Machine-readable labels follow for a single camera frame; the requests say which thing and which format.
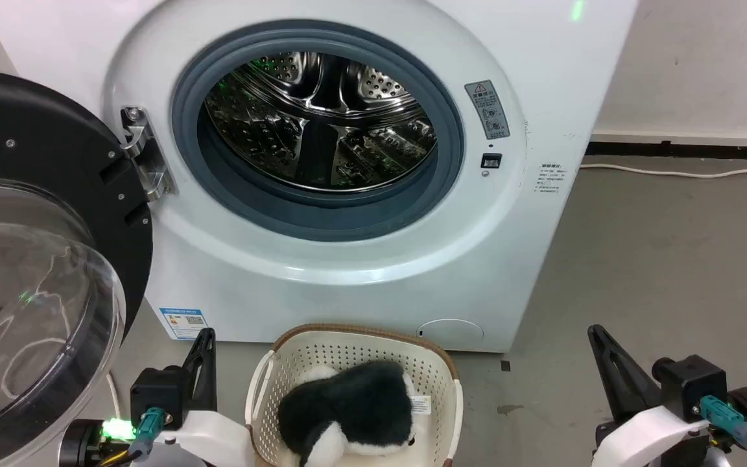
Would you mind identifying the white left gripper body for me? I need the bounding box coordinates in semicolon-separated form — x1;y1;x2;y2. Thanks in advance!
147;410;257;467

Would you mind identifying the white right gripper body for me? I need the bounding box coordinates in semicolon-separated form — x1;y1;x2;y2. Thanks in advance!
593;405;711;467

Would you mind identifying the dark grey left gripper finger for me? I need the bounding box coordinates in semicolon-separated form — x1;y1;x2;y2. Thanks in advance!
182;328;217;413

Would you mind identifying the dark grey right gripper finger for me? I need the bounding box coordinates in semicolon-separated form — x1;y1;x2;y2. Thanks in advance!
587;324;663;422

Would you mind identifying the white front-load washing machine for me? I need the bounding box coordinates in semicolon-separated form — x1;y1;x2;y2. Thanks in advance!
0;0;640;354

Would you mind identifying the blue energy label sticker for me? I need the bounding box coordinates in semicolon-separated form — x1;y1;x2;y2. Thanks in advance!
159;307;209;341

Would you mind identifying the black and white plush toy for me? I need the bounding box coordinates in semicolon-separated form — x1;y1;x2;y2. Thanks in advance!
278;361;421;467

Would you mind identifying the cream plastic laundry basket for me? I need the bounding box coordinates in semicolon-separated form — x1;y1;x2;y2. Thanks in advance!
246;324;464;467

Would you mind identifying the grey rubber door gasket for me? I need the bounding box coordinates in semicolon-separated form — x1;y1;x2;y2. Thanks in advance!
171;19;465;242

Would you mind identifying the round white filter cover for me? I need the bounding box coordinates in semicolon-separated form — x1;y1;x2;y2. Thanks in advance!
416;318;484;351

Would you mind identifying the small printed text sticker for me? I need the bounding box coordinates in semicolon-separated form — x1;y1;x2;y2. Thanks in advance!
536;163;565;195

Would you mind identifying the metal door hinge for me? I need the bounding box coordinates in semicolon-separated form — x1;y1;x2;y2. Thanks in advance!
121;107;176;202

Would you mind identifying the black baseboard strip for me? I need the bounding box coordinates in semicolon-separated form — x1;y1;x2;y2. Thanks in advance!
585;141;747;161

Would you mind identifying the stainless steel washer drum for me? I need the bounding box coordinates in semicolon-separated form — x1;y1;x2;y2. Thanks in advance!
204;52;438;192

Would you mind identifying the black washer door clear dome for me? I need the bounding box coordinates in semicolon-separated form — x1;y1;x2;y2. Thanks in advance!
0;67;154;467

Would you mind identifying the grey warning sticker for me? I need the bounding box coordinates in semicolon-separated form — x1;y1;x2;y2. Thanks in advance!
464;80;511;140

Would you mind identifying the teal plug left gripper cable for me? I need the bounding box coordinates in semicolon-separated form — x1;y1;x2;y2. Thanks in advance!
98;407;167;467

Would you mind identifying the teal plug gripper cable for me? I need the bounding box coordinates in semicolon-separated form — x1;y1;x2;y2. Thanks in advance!
98;407;167;467
700;396;747;467

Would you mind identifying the teal plug right gripper cable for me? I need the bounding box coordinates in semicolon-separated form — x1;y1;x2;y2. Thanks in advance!
700;396;747;467

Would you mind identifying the thin white hose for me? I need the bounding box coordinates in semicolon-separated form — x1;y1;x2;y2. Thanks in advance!
106;371;122;419

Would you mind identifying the white floor cable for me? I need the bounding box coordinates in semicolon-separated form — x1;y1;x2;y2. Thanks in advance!
580;162;747;179

